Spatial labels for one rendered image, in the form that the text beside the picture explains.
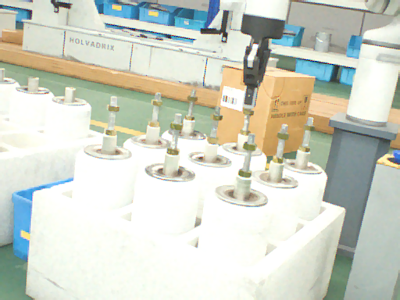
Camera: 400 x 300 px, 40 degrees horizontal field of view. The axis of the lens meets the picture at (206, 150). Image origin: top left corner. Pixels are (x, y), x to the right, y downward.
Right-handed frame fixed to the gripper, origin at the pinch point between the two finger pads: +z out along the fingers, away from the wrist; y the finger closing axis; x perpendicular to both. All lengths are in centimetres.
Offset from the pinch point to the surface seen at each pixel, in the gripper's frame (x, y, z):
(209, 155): 2.8, -12.6, 8.8
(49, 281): 21.8, -26.8, 30.6
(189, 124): 11.0, 1.9, 7.7
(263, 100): 11, 97, 14
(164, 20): 184, 467, 5
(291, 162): -9.6, -2.1, 9.8
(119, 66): 109, 191, 24
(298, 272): -15.0, -19.8, 21.6
